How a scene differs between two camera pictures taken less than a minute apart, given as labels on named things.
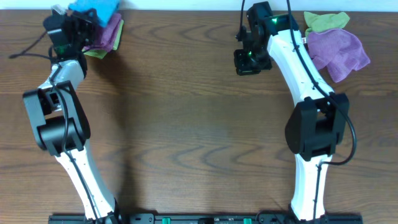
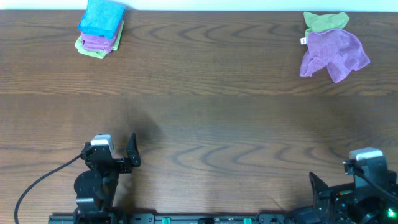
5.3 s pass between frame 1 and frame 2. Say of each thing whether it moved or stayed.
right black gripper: moved
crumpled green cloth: stayed
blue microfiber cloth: moved
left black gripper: moved
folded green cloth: stayed
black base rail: stayed
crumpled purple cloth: stayed
